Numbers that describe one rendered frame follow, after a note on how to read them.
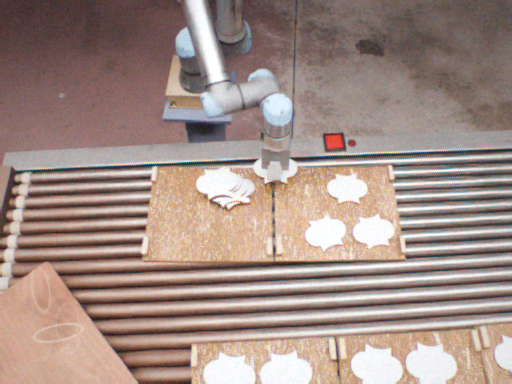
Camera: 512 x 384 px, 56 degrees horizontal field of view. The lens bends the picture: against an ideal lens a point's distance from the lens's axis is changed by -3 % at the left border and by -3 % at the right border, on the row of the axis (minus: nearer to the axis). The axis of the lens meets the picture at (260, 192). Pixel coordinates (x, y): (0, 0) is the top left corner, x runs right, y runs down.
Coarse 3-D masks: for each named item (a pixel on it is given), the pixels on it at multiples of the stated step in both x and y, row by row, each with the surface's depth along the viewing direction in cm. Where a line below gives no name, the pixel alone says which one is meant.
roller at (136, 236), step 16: (272, 224) 164; (400, 224) 164; (416, 224) 164; (432, 224) 164; (448, 224) 165; (464, 224) 165; (480, 224) 165; (496, 224) 166; (16, 240) 160; (32, 240) 161; (48, 240) 161; (64, 240) 161; (80, 240) 161; (96, 240) 161; (112, 240) 161; (128, 240) 162
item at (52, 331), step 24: (48, 264) 143; (24, 288) 139; (48, 288) 140; (0, 312) 136; (24, 312) 136; (48, 312) 136; (72, 312) 136; (0, 336) 132; (24, 336) 132; (48, 336) 132; (72, 336) 133; (96, 336) 133; (0, 360) 129; (24, 360) 129; (48, 360) 129; (72, 360) 129; (96, 360) 129; (120, 360) 130
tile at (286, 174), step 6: (258, 162) 157; (294, 162) 157; (258, 168) 156; (294, 168) 156; (258, 174) 155; (264, 174) 155; (282, 174) 155; (288, 174) 155; (294, 174) 156; (282, 180) 154
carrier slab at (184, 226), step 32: (160, 192) 168; (192, 192) 168; (256, 192) 168; (160, 224) 162; (192, 224) 162; (224, 224) 162; (256, 224) 162; (160, 256) 156; (192, 256) 156; (224, 256) 156; (256, 256) 156
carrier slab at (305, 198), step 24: (312, 168) 173; (336, 168) 173; (360, 168) 173; (384, 168) 173; (288, 192) 168; (312, 192) 168; (384, 192) 168; (288, 216) 163; (312, 216) 163; (336, 216) 163; (360, 216) 163; (384, 216) 163; (288, 240) 159
